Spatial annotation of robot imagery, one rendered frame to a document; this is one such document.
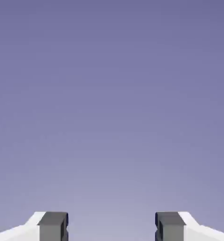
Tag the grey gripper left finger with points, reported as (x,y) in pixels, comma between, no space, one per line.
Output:
(51,227)

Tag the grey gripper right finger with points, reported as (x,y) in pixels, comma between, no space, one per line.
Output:
(171,227)

